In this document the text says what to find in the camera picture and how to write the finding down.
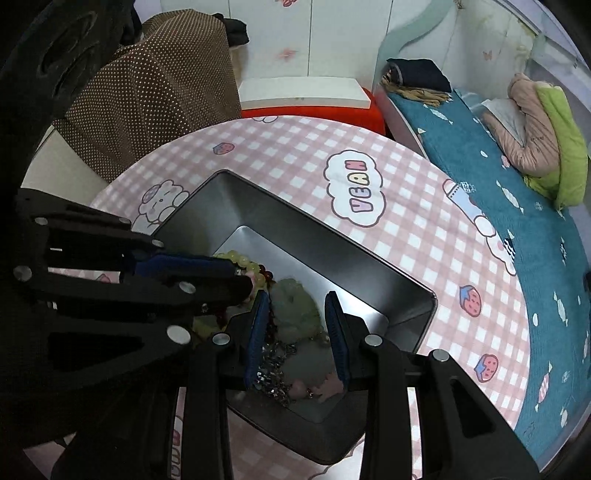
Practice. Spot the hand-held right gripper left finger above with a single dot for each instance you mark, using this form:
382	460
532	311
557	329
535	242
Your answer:
258	341

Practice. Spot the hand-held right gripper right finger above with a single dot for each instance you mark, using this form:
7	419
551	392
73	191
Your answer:
337	341

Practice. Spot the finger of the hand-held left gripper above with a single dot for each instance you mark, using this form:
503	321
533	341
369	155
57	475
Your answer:
184	261
207	290

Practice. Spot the green jade pendant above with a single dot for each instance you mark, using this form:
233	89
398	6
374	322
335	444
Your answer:
295	309

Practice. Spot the grey metal box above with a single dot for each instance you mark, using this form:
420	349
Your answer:
323	240

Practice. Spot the brown dotted cover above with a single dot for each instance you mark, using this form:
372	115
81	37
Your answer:
152	92

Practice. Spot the black cloth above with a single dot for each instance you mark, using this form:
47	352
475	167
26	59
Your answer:
233	30

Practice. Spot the teal printed blanket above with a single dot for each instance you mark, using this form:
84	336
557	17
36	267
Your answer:
531	277

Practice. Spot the white board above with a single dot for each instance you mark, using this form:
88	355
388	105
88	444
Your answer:
304	92

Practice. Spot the white wardrobe with pink prints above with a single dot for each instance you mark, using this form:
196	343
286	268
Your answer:
300	37

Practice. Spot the tan scarf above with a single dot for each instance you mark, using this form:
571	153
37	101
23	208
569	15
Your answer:
425	97

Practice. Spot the folded dark navy clothes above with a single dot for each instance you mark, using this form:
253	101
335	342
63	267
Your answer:
420	74

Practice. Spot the white pillow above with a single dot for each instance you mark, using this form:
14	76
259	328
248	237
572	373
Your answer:
503	115

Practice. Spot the pink padded jacket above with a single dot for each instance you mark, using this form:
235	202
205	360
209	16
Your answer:
526	124

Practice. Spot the green cushion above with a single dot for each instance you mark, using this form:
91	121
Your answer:
563	152

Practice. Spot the white bed frame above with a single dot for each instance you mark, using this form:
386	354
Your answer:
415	37

